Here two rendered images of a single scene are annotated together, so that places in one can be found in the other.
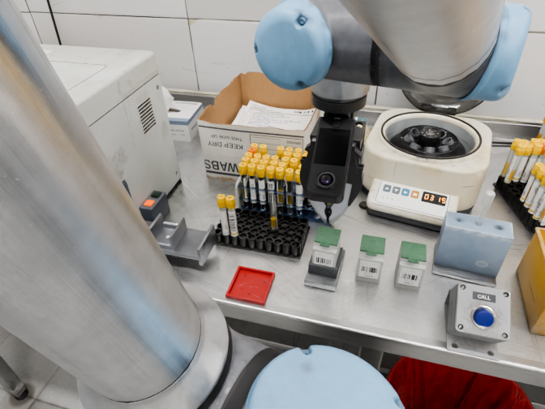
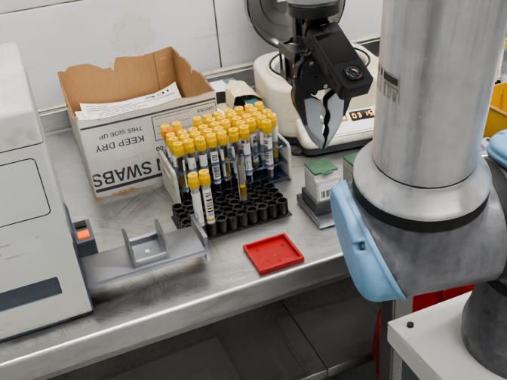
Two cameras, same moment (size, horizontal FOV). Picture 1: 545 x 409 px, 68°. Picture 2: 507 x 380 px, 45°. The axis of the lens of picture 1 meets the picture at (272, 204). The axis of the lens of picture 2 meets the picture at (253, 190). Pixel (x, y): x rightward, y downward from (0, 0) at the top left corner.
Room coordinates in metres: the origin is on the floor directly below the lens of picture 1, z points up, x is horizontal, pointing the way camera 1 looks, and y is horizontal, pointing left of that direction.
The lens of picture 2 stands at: (-0.11, 0.48, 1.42)
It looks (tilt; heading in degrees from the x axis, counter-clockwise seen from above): 31 degrees down; 324
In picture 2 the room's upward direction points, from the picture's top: 6 degrees counter-clockwise
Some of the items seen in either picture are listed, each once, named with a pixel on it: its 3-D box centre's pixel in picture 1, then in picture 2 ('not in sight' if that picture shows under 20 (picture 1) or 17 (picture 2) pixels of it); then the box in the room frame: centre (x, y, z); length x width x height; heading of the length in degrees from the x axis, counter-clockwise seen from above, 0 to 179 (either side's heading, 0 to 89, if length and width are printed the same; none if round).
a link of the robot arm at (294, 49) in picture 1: (325, 37); not in sight; (0.40, -0.06, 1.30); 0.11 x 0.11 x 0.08; 60
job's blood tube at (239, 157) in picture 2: (273, 216); (242, 183); (0.58, 0.00, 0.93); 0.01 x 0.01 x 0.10
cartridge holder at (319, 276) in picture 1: (325, 262); (323, 201); (0.49, -0.09, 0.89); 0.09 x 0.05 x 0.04; 160
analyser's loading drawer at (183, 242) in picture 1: (156, 233); (130, 253); (0.55, 0.21, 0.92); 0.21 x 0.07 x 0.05; 73
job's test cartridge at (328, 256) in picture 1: (326, 251); (322, 186); (0.49, -0.09, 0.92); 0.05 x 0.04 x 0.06; 161
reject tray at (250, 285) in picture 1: (251, 284); (272, 252); (0.46, 0.04, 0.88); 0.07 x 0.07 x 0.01; 73
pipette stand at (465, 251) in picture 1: (469, 246); not in sight; (0.48, -0.33, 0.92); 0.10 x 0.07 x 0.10; 68
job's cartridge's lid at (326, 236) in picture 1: (327, 237); (321, 167); (0.49, -0.09, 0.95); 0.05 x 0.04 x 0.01; 161
